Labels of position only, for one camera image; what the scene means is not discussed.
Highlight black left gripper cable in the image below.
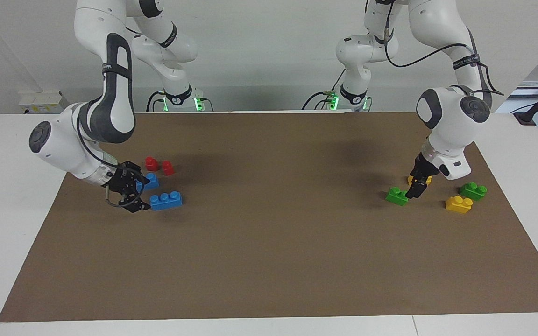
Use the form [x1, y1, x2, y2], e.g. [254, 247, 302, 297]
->
[366, 0, 505, 96]

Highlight white wall socket box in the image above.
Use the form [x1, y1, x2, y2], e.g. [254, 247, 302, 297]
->
[19, 91, 70, 114]

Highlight brown paper table mat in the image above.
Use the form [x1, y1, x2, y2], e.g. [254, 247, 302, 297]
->
[0, 111, 538, 323]

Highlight green two-stud toy brick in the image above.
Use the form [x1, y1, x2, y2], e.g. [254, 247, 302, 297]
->
[460, 182, 488, 202]
[385, 187, 410, 206]

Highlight black arm base cable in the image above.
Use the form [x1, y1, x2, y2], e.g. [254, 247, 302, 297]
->
[146, 91, 167, 112]
[302, 70, 347, 111]

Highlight black left arm base cable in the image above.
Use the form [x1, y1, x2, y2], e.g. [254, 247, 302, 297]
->
[302, 70, 347, 111]

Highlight black right arm base cable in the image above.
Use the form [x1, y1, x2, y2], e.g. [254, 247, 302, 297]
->
[146, 91, 167, 112]

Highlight blue three-stud toy brick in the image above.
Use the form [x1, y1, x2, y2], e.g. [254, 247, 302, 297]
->
[150, 191, 184, 211]
[136, 173, 161, 192]

